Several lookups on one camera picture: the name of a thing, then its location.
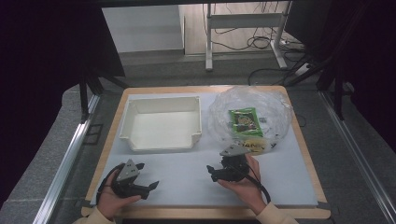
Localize white wall panel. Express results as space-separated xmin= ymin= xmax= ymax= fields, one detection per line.
xmin=101 ymin=5 xmax=185 ymax=54

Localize black metal stand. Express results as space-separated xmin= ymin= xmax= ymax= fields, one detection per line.
xmin=286 ymin=52 xmax=356 ymax=121
xmin=78 ymin=69 xmax=130 ymax=124

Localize white table mat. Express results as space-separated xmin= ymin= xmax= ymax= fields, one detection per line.
xmin=90 ymin=91 xmax=318 ymax=208

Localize aluminium rail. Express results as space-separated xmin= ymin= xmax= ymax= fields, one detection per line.
xmin=32 ymin=93 xmax=101 ymax=224
xmin=319 ymin=91 xmax=396 ymax=223

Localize white power strip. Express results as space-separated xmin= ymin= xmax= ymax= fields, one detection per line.
xmin=293 ymin=62 xmax=312 ymax=77

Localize green snack packet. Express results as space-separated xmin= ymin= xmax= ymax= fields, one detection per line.
xmin=228 ymin=106 xmax=264 ymax=137

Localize white metal desk frame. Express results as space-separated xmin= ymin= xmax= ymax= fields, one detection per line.
xmin=204 ymin=2 xmax=291 ymax=72

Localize person's right hand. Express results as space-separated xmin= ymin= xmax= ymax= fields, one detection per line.
xmin=217 ymin=154 xmax=271 ymax=217

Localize black floor cables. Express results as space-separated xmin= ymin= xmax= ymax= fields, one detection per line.
xmin=202 ymin=2 xmax=312 ymax=87

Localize white plastic tray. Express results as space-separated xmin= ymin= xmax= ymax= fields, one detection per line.
xmin=119 ymin=95 xmax=203 ymax=153

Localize dark curtain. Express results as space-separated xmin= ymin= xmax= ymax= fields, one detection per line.
xmin=0 ymin=0 xmax=126 ymax=209
xmin=284 ymin=0 xmax=396 ymax=153

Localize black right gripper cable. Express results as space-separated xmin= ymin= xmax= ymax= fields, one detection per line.
xmin=244 ymin=155 xmax=272 ymax=205

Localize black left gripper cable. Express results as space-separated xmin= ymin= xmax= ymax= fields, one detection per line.
xmin=95 ymin=162 xmax=126 ymax=205

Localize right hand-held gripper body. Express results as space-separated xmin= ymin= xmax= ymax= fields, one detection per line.
xmin=210 ymin=144 xmax=252 ymax=183

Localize clear plastic bag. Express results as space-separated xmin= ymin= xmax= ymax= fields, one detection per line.
xmin=207 ymin=86 xmax=294 ymax=156

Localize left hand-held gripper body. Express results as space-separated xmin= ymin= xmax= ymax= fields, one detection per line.
xmin=110 ymin=158 xmax=150 ymax=201

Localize yellow snack packet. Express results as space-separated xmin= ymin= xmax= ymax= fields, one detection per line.
xmin=235 ymin=137 xmax=269 ymax=156

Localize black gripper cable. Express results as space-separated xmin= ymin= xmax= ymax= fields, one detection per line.
xmin=95 ymin=162 xmax=126 ymax=205
xmin=244 ymin=155 xmax=272 ymax=205

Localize person's left hand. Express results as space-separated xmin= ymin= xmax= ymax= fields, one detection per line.
xmin=97 ymin=169 xmax=142 ymax=220

